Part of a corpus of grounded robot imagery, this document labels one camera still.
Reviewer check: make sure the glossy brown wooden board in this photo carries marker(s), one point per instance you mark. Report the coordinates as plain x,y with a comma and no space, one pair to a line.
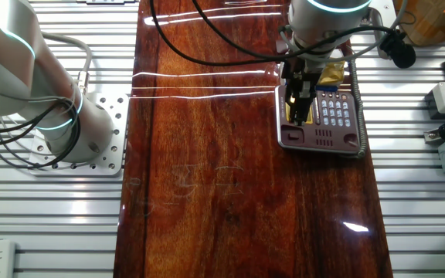
207,193

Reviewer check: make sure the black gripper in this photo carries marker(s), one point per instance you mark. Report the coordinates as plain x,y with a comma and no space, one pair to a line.
301,75

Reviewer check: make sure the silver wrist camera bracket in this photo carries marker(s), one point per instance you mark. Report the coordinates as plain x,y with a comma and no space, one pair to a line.
379,23

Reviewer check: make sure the maroon telephone base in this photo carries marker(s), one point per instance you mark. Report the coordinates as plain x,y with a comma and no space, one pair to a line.
323,135

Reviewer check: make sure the gold tissue pack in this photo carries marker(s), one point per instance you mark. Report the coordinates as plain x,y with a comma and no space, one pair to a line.
332,73

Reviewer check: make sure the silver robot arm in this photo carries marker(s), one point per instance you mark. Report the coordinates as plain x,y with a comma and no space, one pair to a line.
6,58

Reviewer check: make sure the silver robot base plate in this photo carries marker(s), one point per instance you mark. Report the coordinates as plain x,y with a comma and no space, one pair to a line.
114,127

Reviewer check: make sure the black wrist-mounted camera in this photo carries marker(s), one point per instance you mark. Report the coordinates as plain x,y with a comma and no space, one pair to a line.
400,52

